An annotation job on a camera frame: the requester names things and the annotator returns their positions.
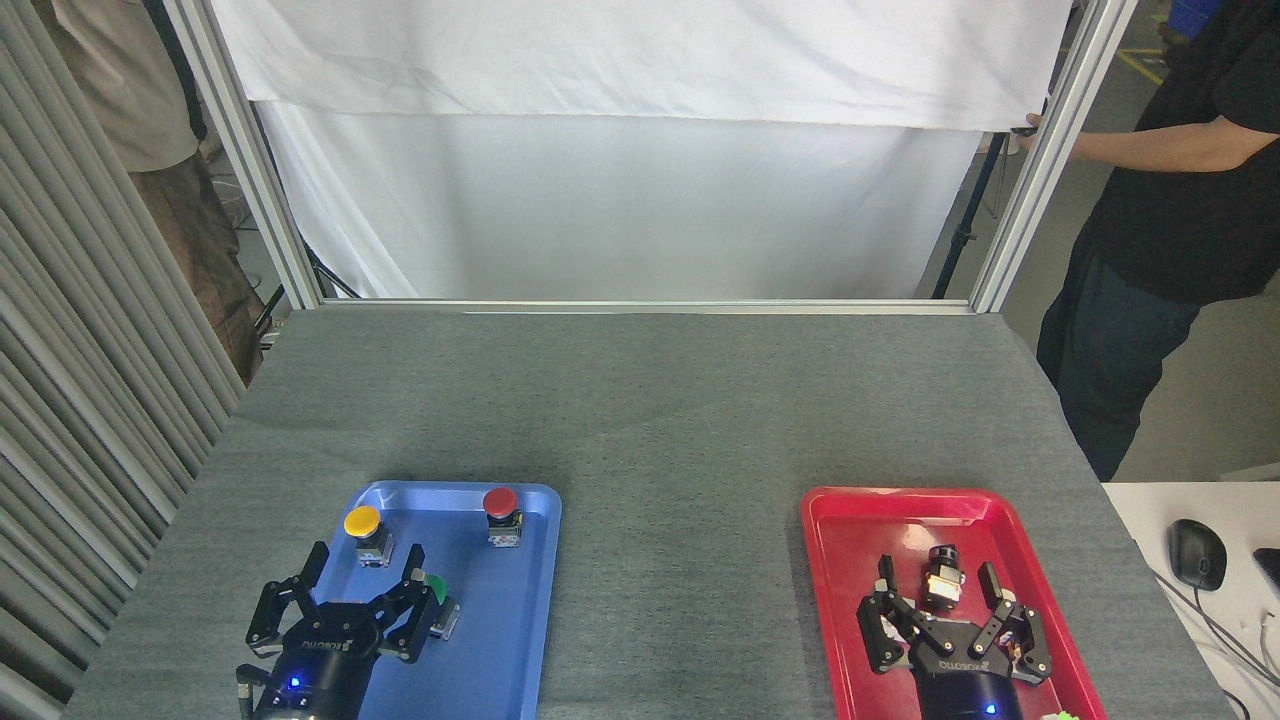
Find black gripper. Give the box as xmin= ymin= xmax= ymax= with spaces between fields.
xmin=247 ymin=541 xmax=442 ymax=720
xmin=857 ymin=555 xmax=1053 ymax=720

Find green push button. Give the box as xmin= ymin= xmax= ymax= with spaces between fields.
xmin=424 ymin=574 xmax=462 ymax=642

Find yellow push button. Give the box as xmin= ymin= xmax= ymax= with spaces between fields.
xmin=343 ymin=505 xmax=395 ymax=569

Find red push button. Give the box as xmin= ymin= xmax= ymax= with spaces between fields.
xmin=482 ymin=487 xmax=525 ymax=549

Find red plastic tray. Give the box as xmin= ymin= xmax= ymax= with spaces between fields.
xmin=801 ymin=487 xmax=1109 ymax=720

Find blue plastic tray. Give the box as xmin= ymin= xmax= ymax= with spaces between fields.
xmin=263 ymin=481 xmax=563 ymax=720

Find black computer mouse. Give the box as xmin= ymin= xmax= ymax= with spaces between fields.
xmin=1168 ymin=519 xmax=1228 ymax=591

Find white side desk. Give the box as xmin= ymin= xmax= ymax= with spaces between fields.
xmin=1102 ymin=482 xmax=1280 ymax=720

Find grey ribbed panel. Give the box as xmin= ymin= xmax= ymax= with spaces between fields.
xmin=0 ymin=0 xmax=251 ymax=720

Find black tripod stand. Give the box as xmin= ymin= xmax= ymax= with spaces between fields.
xmin=932 ymin=130 xmax=1009 ymax=299
xmin=250 ymin=100 xmax=361 ymax=346

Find silver aluminium crossbar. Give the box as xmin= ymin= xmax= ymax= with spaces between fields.
xmin=320 ymin=298 xmax=976 ymax=317

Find person in black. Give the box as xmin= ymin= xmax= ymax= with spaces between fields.
xmin=1015 ymin=0 xmax=1280 ymax=483

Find white cloth backdrop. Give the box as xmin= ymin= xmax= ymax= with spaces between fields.
xmin=208 ymin=0 xmax=1073 ymax=301

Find person in beige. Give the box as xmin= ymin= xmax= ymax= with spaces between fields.
xmin=35 ymin=0 xmax=266 ymax=386

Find blue crate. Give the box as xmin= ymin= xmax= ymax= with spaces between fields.
xmin=1168 ymin=0 xmax=1223 ymax=39

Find black selector switch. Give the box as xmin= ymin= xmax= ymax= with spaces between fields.
xmin=920 ymin=544 xmax=967 ymax=612

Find black mouse cable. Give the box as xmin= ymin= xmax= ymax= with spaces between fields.
xmin=1150 ymin=568 xmax=1280 ymax=693

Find silver aluminium post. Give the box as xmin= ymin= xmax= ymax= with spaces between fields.
xmin=970 ymin=0 xmax=1141 ymax=314
xmin=163 ymin=0 xmax=326 ymax=311

